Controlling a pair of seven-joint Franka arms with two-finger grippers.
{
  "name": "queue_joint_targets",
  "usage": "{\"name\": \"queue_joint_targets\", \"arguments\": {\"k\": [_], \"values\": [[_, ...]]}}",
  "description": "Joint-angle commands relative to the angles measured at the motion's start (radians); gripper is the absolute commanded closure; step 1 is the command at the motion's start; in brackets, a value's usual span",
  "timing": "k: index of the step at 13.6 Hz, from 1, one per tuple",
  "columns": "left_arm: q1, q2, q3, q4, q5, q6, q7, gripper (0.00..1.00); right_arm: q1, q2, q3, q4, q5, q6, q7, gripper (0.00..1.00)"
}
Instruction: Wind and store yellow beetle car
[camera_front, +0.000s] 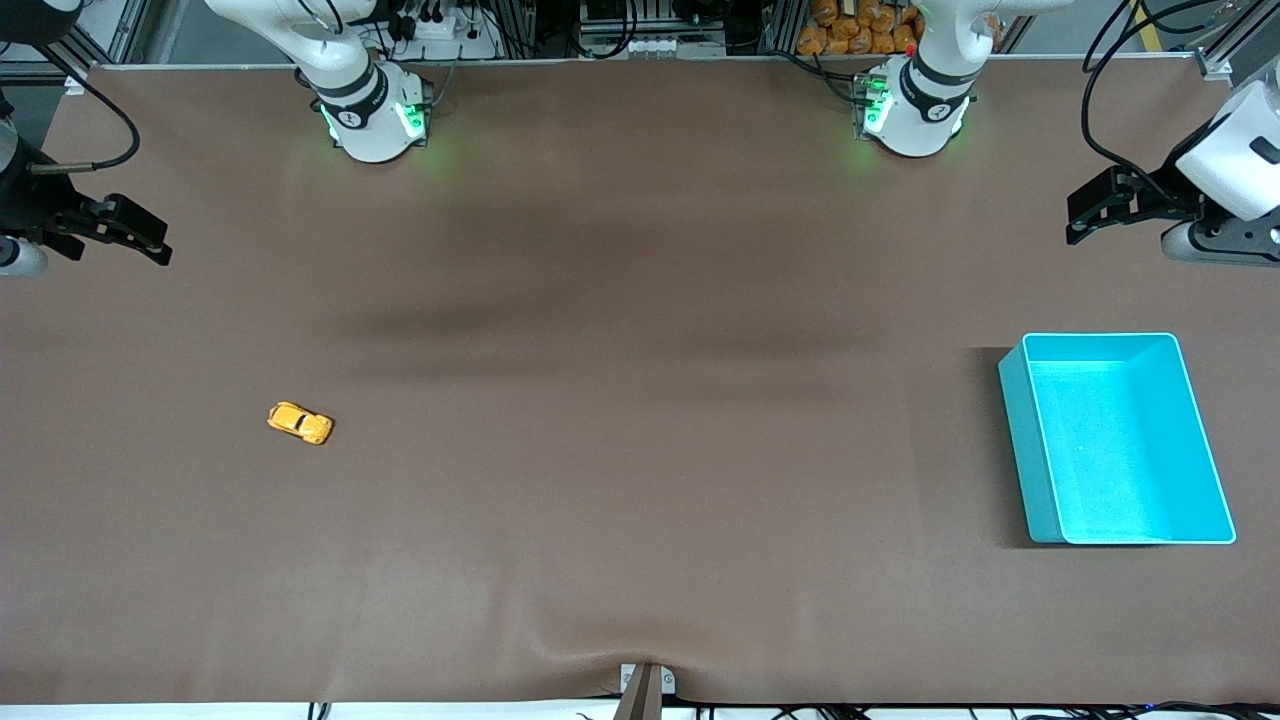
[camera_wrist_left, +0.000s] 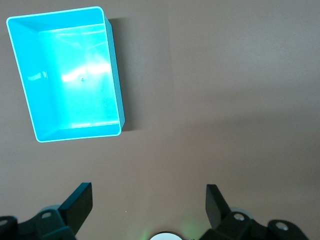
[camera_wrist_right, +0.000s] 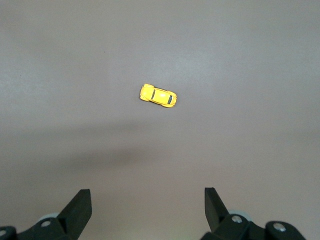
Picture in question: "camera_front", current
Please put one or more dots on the metal table edge bracket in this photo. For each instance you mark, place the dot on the metal table edge bracket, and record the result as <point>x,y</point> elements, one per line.
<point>645,695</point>

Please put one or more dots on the pile of orange objects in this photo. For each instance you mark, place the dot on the pile of orange objects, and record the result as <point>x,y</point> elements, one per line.
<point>850,28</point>

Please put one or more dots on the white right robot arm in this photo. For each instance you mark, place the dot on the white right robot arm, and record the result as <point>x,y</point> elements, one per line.
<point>370,120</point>

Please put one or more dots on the white power strip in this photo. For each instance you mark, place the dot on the white power strip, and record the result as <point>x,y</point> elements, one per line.
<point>445,30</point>

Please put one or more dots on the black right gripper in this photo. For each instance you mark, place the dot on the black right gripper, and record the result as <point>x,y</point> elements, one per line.
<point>22,207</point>

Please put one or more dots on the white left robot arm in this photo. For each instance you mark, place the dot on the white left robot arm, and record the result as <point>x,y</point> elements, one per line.
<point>920,110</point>

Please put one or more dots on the large table cover mat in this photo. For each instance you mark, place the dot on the large table cover mat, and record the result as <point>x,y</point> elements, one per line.
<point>640,400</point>

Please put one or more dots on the teal plastic bin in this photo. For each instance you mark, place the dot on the teal plastic bin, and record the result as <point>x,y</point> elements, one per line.
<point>1120,450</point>

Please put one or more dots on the yellow beetle toy car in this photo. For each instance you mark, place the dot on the yellow beetle toy car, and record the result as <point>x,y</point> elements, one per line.
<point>300,424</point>

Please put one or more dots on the aluminium frame profile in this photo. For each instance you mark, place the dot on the aluminium frame profile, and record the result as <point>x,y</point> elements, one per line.
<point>135,30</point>
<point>1240,30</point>

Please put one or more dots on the white table corner clamp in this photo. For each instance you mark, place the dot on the white table corner clamp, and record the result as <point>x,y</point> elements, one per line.
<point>75,84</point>
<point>1216,68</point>

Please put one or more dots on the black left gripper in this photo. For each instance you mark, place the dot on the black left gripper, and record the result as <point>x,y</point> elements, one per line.
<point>1171,197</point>

